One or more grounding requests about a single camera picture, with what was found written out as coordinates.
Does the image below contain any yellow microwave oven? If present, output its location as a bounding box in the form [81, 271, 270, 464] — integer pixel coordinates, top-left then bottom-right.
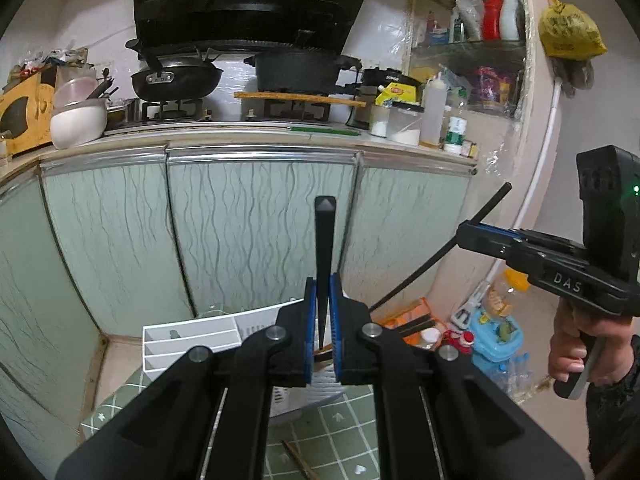
[0, 67, 58, 156]

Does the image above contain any yellow plastic bag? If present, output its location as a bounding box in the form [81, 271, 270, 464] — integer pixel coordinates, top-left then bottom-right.
[537, 2, 608, 58]

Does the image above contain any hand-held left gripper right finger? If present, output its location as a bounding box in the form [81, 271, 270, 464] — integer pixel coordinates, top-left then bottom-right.
[327, 271, 586, 480]

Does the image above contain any gas stove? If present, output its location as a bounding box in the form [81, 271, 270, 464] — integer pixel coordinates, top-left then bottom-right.
[107, 97, 336, 126]

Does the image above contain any clear jar white powder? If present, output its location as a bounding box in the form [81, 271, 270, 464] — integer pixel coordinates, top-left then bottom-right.
[389, 102, 425, 147]

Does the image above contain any white rice cooker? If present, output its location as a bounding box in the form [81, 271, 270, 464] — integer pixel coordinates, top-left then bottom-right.
[50, 77, 110, 151]

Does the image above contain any black chopstick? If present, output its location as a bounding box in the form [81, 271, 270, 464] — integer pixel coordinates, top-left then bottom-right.
[370, 182, 513, 311]
[314, 196, 337, 353]

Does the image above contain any person's right forearm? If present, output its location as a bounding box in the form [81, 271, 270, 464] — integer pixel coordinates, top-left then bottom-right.
[586, 334, 640, 480]

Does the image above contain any orange packet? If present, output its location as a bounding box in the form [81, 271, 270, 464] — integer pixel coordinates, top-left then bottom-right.
[375, 297, 448, 348]

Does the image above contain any red bottle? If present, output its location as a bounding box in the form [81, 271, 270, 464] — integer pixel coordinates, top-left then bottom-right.
[482, 0, 503, 42]

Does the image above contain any blue plastic package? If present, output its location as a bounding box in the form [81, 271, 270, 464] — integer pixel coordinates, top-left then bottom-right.
[470, 305, 526, 372]

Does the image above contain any grey cloth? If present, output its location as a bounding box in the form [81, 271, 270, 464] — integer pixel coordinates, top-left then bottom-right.
[552, 57, 596, 98]

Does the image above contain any black electric cooker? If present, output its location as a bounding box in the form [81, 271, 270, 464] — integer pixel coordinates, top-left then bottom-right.
[349, 67, 423, 131]

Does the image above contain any green checked tablecloth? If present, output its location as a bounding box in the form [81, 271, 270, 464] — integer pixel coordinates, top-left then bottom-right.
[80, 367, 386, 480]

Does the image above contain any black cooking pot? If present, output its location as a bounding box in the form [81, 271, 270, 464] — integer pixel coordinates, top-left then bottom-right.
[244, 50, 362, 93]

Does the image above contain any white grey utensil holder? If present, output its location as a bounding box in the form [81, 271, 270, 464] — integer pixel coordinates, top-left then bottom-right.
[142, 297, 351, 418]

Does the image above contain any white bottle green label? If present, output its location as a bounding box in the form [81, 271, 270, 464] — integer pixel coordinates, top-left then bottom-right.
[444, 116, 468, 156]

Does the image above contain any orange-lidded bottle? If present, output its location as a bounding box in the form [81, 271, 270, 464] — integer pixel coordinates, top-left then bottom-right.
[502, 269, 531, 294]

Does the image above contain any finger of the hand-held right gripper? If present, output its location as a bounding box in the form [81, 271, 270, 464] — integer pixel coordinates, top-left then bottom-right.
[456, 220, 548, 266]
[474, 226, 587, 253]

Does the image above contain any white pipe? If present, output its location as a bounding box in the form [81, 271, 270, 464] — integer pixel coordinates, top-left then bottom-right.
[477, 77, 561, 296]

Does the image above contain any person's right hand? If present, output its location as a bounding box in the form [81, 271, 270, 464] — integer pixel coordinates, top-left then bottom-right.
[547, 305, 633, 386]

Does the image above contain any purple packet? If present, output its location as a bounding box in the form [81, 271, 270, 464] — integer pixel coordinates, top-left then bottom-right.
[475, 65, 518, 111]

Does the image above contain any black wok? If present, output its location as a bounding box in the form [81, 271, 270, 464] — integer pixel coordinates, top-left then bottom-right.
[125, 37, 224, 102]

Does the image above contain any wooden cutting board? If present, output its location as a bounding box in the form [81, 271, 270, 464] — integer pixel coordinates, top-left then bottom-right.
[233, 91, 367, 108]

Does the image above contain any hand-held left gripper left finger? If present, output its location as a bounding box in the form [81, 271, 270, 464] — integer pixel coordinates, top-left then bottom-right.
[55, 276, 317, 480]

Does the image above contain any white squeeze bottle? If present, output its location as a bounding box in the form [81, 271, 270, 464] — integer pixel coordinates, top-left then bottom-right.
[420, 72, 447, 148]

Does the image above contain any white plastic bottle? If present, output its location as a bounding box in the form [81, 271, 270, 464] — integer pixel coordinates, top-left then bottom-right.
[500, 0, 522, 42]

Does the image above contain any black range hood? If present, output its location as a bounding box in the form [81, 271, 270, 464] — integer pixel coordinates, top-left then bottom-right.
[132, 0, 383, 56]

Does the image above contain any green glass kitchen cabinet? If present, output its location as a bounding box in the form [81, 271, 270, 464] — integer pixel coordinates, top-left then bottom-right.
[0, 132, 476, 461]

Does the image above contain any wooden chopstick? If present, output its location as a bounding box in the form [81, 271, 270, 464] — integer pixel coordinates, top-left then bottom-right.
[281, 439, 315, 480]

